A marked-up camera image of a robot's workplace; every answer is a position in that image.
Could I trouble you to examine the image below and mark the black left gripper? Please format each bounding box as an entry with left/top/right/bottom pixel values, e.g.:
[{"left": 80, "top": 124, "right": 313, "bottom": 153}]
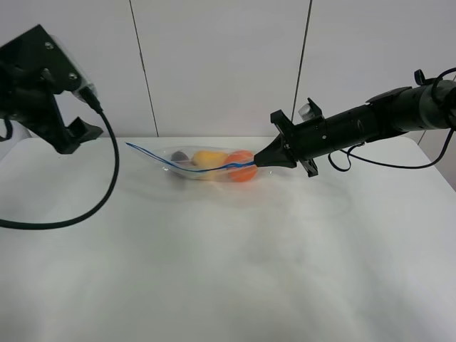
[{"left": 1, "top": 25, "right": 103, "bottom": 155}]

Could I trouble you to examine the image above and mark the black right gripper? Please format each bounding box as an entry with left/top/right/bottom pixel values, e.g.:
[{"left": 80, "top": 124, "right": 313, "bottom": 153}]
[{"left": 254, "top": 98, "right": 335, "bottom": 177}]

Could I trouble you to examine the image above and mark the clear zip bag blue strip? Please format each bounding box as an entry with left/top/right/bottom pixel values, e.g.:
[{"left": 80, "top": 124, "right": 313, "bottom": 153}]
[{"left": 126, "top": 142, "right": 269, "bottom": 183}]

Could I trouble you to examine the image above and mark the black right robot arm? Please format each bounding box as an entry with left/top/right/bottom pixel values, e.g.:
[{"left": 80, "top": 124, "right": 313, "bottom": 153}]
[{"left": 254, "top": 71, "right": 455, "bottom": 177}]

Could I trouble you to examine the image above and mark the orange fruit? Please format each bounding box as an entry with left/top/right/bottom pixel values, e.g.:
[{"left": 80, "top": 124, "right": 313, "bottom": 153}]
[{"left": 224, "top": 150, "right": 258, "bottom": 182}]

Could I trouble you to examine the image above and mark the yellow pear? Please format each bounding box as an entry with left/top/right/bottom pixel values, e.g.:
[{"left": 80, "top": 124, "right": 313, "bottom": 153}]
[{"left": 192, "top": 150, "right": 228, "bottom": 180}]

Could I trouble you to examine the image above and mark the purple eggplant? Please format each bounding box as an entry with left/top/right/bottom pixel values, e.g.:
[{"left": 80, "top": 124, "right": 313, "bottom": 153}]
[{"left": 171, "top": 150, "right": 191, "bottom": 165}]

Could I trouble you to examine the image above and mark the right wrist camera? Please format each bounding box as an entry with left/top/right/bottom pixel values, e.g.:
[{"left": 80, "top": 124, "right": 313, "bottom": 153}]
[{"left": 298, "top": 103, "right": 315, "bottom": 122}]

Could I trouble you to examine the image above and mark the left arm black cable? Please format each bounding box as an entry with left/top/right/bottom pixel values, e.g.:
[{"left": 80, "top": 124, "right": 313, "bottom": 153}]
[{"left": 0, "top": 85, "right": 120, "bottom": 231}]

